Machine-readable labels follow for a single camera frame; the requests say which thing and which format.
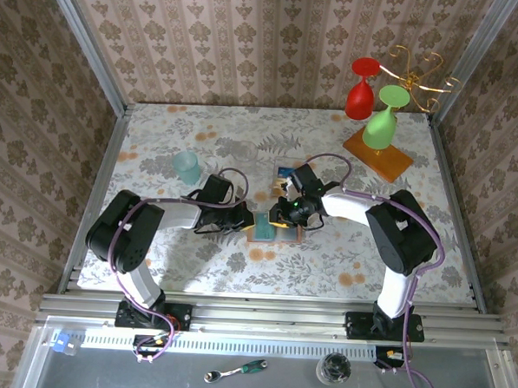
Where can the gold VIP credit card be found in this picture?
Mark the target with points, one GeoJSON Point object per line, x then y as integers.
{"type": "Point", "coordinates": [278, 184]}
{"type": "Point", "coordinates": [277, 190]}

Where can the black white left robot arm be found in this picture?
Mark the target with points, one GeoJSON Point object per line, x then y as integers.
{"type": "Point", "coordinates": [122, 234]}

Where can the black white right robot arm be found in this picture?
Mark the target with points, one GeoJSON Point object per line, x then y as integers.
{"type": "Point", "coordinates": [396, 233]}

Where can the floral tablecloth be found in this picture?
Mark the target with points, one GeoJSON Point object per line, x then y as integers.
{"type": "Point", "coordinates": [281, 273]}

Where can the teal frosted plastic cup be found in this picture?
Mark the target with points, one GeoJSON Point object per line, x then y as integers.
{"type": "Point", "coordinates": [186, 168]}

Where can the clear drinking glass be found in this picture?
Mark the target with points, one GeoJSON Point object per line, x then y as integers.
{"type": "Point", "coordinates": [246, 152]}

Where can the green plastic goblet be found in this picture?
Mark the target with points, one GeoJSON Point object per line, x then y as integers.
{"type": "Point", "coordinates": [379, 131]}

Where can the red plastic goblet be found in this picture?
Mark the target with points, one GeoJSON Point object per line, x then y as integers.
{"type": "Point", "coordinates": [359, 101]}

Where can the clear jar dark contents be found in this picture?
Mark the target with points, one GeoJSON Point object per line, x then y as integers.
{"type": "Point", "coordinates": [333, 368]}

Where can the grey metal shelf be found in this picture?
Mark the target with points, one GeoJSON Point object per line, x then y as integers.
{"type": "Point", "coordinates": [101, 377]}

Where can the small blue plastic box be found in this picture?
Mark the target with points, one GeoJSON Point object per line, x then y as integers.
{"type": "Point", "coordinates": [62, 343]}

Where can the aluminium table side rail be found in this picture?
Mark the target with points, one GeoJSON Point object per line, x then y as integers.
{"type": "Point", "coordinates": [103, 168]}
{"type": "Point", "coordinates": [455, 213]}

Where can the aluminium frame post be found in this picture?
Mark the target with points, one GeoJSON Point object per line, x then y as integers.
{"type": "Point", "coordinates": [86, 46]}
{"type": "Point", "coordinates": [468, 61]}

